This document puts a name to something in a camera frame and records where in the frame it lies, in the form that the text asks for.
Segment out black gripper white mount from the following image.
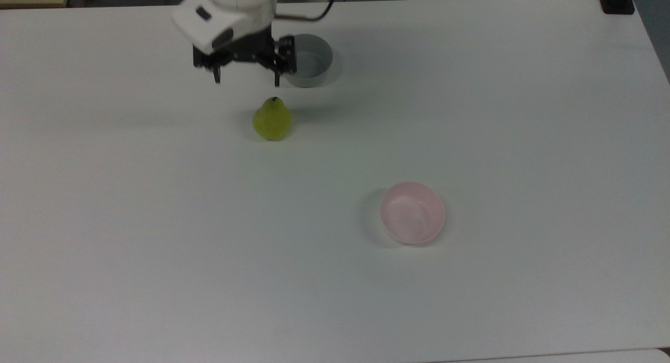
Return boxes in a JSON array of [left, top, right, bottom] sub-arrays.
[[172, 0, 298, 87]]

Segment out green pear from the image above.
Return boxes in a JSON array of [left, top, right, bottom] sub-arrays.
[[253, 96, 293, 142]]

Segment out gray bowl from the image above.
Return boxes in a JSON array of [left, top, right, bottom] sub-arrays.
[[285, 33, 334, 88]]

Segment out pink bowl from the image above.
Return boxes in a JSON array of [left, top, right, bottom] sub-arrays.
[[379, 181, 446, 245]]

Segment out black corner clamp stand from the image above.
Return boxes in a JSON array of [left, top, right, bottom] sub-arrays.
[[596, 0, 640, 15]]

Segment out white adjoining table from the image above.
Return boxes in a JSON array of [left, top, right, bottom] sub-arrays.
[[429, 347, 670, 363]]

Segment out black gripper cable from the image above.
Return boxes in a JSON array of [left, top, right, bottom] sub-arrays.
[[272, 0, 342, 23]]

